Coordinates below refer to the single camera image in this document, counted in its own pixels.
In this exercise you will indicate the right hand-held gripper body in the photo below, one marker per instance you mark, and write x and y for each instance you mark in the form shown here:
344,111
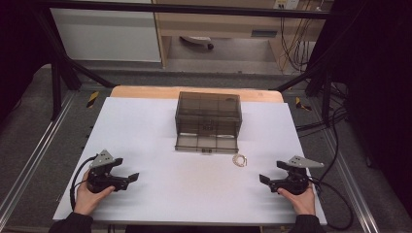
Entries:
295,179

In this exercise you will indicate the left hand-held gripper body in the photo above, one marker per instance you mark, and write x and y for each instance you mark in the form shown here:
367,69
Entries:
104,181

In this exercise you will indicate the smoky transparent drawer box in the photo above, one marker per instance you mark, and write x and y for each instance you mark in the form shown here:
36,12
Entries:
209,111

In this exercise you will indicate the person's right hand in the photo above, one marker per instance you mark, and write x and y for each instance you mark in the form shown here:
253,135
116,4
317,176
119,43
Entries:
301,200

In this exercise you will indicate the person's left hand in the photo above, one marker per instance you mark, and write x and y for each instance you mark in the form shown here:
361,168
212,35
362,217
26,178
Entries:
87,197

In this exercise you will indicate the white table mat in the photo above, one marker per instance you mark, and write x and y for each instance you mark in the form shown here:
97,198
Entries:
181,187

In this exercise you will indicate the yellow black tape strip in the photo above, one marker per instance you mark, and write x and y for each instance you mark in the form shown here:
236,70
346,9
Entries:
302,104
92,99

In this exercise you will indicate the wooden table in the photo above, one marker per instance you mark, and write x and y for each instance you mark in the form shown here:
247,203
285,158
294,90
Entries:
152,92

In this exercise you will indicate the white cabinet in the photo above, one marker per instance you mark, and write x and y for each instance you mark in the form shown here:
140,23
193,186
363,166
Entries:
107,35

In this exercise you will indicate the black curtain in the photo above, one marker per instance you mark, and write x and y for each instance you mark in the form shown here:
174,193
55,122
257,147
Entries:
19,48
379,81

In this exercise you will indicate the chair base with caster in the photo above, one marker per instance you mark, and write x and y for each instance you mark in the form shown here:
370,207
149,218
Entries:
197,40

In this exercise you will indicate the light wooden desk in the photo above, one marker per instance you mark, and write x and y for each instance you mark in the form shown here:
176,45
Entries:
220,24

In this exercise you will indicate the white power strip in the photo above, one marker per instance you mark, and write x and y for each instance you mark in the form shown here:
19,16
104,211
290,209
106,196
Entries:
286,4

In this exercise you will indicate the aluminium floor rail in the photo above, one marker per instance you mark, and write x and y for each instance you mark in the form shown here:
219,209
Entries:
35,152
353,181

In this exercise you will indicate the black upright frame post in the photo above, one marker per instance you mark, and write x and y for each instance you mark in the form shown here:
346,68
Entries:
327,97
56,93

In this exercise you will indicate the black diagonal frame strut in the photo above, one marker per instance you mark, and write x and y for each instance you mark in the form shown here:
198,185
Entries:
301,79
81,69

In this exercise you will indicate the black horizontal frame bar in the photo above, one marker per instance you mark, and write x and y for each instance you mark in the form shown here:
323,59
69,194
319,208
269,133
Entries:
194,9

